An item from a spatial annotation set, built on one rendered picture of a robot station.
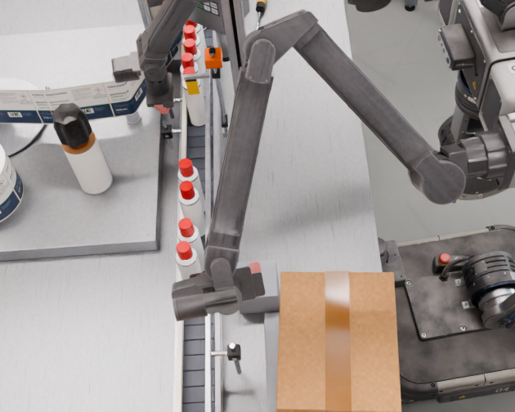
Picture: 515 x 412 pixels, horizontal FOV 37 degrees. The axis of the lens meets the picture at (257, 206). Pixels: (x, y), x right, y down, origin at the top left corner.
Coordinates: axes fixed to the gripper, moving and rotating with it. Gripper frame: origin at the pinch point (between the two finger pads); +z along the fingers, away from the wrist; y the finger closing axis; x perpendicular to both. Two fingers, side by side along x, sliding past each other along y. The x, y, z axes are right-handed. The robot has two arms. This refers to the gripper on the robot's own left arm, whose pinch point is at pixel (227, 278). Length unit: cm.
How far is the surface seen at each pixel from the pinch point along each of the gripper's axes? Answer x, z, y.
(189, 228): -9.3, 19.1, 7.2
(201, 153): -24, 58, 3
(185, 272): 0.9, 20.7, 10.3
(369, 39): -57, 200, -76
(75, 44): -64, 90, 36
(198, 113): -36, 59, 2
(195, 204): -13.4, 29.3, 5.4
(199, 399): 29.1, 13.9, 12.2
